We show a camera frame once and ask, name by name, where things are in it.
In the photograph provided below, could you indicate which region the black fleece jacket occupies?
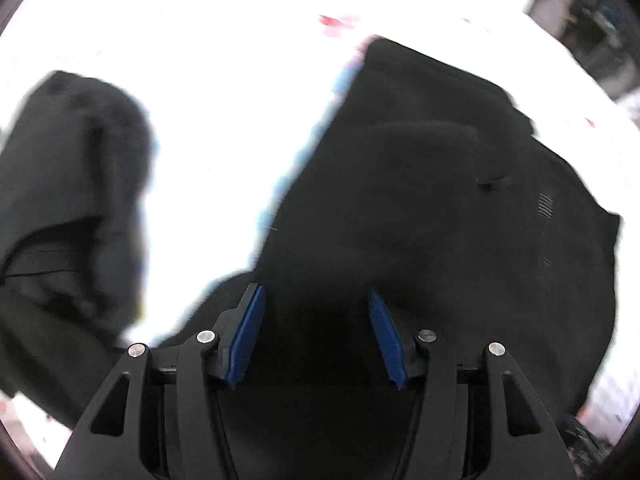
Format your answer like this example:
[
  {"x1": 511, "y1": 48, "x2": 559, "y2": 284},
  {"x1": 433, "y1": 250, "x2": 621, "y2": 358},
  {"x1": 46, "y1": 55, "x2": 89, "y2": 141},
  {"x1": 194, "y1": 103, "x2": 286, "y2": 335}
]
[{"x1": 1, "y1": 39, "x2": 620, "y2": 479}]

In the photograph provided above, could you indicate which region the blue checkered cartoon blanket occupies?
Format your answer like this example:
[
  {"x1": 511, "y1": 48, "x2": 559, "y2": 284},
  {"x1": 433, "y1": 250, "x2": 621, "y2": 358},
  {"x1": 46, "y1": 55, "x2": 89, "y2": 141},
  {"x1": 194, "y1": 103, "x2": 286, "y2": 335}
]
[{"x1": 1, "y1": 0, "x2": 639, "y2": 441}]

